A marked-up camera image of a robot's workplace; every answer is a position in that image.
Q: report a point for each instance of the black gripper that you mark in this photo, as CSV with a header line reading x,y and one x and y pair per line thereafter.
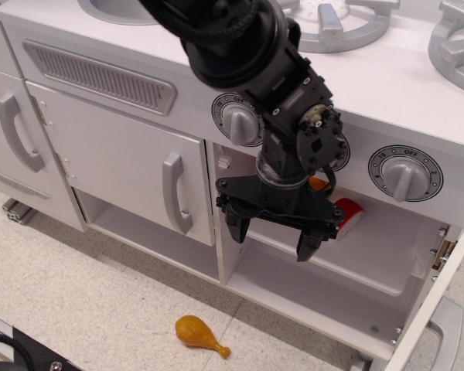
x,y
246,197

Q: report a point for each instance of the white toy oven door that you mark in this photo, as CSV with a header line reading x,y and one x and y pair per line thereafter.
x,y
436,313

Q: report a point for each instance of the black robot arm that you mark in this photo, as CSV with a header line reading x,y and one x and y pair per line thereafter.
x,y
250,48

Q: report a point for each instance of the grey middle oven knob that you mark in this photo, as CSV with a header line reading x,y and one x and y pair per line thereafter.
x,y
335,151

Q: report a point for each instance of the grey oven knob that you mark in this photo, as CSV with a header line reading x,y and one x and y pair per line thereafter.
x,y
237,120
406,174
335,151

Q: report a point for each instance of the grey left oven knob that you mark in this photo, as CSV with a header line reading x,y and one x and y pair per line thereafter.
x,y
237,120

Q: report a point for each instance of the grey right oven knob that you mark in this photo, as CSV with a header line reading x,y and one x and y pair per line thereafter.
x,y
406,174

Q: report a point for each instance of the red white toy sushi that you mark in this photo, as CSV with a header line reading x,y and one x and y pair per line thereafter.
x,y
353,214

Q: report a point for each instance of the yellow toy chicken drumstick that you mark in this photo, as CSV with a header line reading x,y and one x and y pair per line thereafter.
x,y
194,332

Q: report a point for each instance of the white cabinet door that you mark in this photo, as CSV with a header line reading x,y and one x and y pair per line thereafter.
x,y
156,174

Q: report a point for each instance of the silver left stove burner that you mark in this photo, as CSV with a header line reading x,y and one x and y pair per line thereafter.
x,y
337,26

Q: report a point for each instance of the silver stove burner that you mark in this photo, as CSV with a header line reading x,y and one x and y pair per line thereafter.
x,y
337,26
446,54

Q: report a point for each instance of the grey vent grille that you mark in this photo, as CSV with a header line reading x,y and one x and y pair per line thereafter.
x,y
102,78

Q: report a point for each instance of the white toy kitchen body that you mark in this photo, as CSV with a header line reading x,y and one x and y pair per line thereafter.
x,y
108,298

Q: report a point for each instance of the silver right stove burner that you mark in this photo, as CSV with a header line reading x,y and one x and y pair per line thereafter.
x,y
446,54

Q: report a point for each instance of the silver toy sink basin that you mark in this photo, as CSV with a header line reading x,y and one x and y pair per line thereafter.
x,y
122,12

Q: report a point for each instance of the aluminium frame extrusion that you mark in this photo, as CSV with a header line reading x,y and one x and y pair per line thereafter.
x,y
18,212

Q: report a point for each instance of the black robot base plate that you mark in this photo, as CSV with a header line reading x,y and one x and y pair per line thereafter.
x,y
28,354

